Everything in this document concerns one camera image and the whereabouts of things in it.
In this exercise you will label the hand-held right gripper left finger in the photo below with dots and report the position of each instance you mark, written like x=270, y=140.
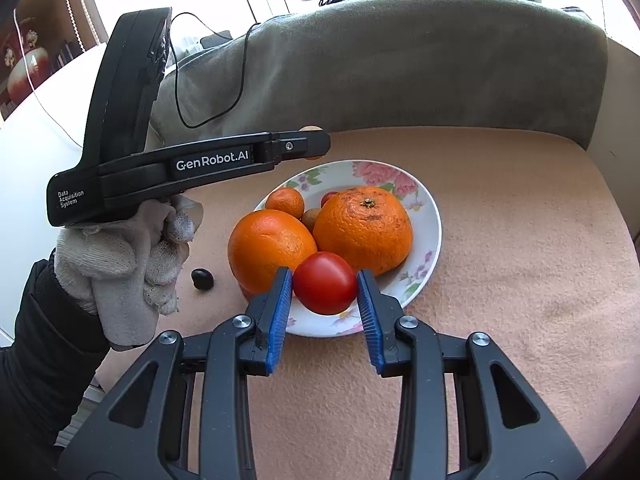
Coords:
x=280, y=320

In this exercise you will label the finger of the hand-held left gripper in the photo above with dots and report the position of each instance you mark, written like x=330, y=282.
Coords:
x=300, y=146

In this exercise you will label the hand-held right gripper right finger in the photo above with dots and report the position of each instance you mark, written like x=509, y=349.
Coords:
x=370, y=320

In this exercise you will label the small tangerine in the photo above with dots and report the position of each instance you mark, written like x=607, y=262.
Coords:
x=285, y=201

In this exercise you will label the red cherry tomato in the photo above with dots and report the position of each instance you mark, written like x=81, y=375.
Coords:
x=328, y=197
x=325, y=282

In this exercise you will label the large smooth orange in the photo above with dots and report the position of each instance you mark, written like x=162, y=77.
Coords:
x=270, y=250

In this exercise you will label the rough-skinned orange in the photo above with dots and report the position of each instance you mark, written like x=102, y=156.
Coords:
x=365, y=230

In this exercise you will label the white floral plate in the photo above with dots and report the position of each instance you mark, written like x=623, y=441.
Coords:
x=430, y=225

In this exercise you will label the person's left forearm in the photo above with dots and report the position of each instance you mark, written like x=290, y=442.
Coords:
x=45, y=360

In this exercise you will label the person's left hand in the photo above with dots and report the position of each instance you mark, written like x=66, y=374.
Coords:
x=115, y=260

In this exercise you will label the small dark grape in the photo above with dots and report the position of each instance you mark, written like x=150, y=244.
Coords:
x=202, y=278

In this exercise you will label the red ceramic jar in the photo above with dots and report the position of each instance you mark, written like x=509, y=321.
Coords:
x=20, y=77

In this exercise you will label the grey cushion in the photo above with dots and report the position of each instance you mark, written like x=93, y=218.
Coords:
x=400, y=60

